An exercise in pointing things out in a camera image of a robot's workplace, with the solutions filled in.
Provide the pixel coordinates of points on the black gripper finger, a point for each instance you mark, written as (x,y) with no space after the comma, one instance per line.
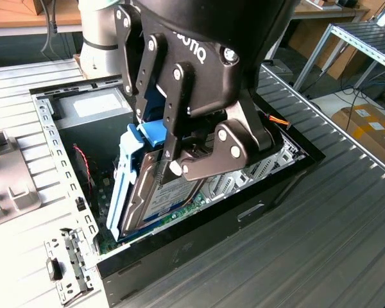
(237,150)
(130,48)

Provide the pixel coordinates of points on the hard disk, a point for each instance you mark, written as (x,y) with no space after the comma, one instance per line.
(167,195)

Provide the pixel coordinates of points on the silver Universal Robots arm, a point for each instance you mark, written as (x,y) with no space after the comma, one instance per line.
(96,48)

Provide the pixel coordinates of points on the perforated metal disk bay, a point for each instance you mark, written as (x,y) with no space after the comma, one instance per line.
(266,167)

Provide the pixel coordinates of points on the grey power supply unit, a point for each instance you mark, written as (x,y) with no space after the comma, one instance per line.
(93,109)

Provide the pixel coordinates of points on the green motherboard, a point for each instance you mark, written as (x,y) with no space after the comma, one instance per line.
(179,213)

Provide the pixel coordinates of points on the black open PC case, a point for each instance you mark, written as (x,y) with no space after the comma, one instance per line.
(208,239)

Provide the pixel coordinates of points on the brown wooden box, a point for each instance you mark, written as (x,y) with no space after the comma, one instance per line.
(41,7)

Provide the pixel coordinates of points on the small wooden block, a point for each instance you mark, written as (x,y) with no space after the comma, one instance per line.
(324,2)

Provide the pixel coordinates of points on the flat cardboard sheet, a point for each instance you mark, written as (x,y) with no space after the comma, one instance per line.
(338,65)

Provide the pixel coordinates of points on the brown cardboard box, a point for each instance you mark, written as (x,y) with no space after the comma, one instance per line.
(365,131)

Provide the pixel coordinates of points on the black desk device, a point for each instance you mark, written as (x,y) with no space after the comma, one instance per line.
(348,2)

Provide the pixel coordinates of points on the black case fan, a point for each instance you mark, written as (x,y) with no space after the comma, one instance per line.
(80,179)

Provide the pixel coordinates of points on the grey parts rack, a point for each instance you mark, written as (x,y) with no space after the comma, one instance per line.
(6,173)

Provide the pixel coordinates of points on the black plastic latch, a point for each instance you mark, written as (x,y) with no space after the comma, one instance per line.
(54,269)

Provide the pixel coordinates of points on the wooden desk white frame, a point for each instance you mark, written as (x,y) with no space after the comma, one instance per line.
(19,16)

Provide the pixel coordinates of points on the metal card retention bracket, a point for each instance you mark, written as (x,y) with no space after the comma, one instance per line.
(77,256)

